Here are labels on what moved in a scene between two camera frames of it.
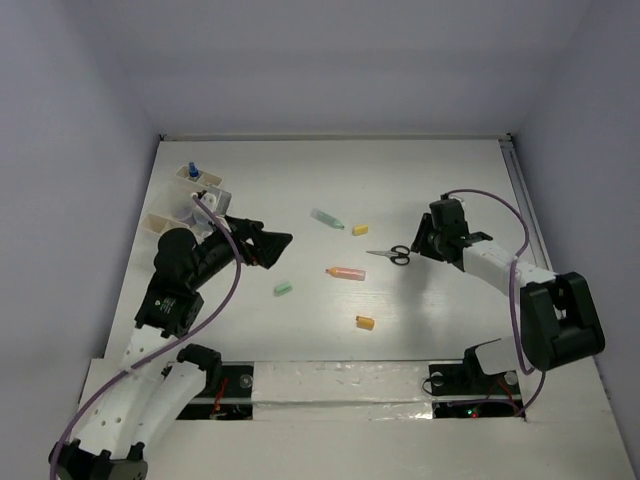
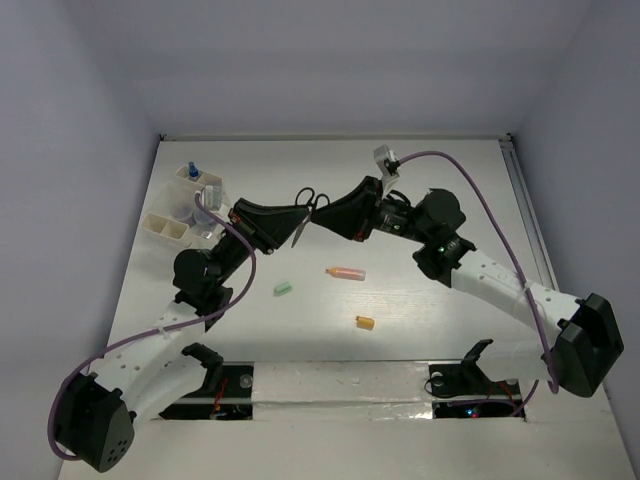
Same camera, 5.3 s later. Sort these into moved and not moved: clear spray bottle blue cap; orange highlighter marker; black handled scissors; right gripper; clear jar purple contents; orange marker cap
Moved: black handled scissors; right gripper
Not moved: orange marker cap; clear jar purple contents; clear spray bottle blue cap; orange highlighter marker
